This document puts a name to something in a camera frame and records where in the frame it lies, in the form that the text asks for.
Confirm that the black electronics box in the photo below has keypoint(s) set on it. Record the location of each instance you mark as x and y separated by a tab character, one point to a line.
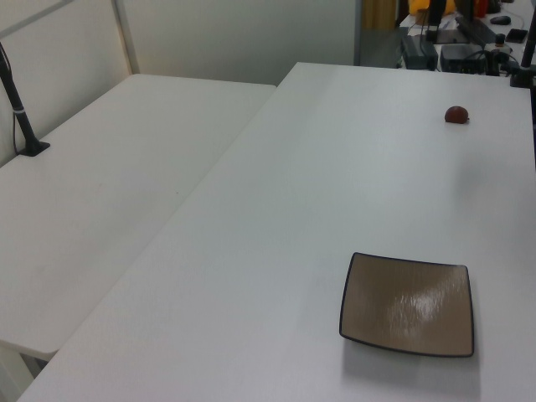
462	56

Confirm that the grey metal frame post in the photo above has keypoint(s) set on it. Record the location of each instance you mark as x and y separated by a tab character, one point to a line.
127	37

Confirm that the black computer mouse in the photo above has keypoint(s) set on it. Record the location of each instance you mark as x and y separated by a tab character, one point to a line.
500	19

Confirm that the yellow object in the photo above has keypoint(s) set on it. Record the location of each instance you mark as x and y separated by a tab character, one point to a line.
419	5

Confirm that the black monitor stand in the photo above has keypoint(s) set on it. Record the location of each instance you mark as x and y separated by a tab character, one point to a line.
435	17

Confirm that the black power supply box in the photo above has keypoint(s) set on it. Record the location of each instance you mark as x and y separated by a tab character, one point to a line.
416	52

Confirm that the black camera pole with base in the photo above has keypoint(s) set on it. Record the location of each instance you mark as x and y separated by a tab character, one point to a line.
21	121

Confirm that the black phone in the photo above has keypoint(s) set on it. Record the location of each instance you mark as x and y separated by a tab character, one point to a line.
517	35

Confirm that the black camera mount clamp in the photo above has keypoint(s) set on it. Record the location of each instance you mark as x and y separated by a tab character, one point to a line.
521	77

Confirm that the white side table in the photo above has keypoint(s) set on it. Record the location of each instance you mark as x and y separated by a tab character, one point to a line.
104	188

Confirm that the square brown ceramic plate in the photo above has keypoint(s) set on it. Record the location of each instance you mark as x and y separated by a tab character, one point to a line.
402	305

